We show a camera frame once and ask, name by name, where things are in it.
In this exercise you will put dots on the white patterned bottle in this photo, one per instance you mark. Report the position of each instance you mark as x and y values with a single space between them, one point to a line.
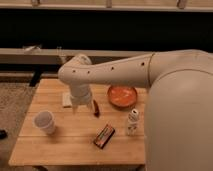
132 122

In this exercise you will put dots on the brown oblong object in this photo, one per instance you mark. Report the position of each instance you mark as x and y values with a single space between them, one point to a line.
96 109

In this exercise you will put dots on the black object at left edge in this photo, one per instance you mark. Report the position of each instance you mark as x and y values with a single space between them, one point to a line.
3 134

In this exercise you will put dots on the wooden table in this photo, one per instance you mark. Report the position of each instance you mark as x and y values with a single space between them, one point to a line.
72 142

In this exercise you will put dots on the grey horizontal rail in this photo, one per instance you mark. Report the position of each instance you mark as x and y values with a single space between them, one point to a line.
53 56

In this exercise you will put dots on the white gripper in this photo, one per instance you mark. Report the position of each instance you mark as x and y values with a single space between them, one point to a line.
81 95

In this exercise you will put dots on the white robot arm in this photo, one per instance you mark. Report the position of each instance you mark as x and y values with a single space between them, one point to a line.
178 116

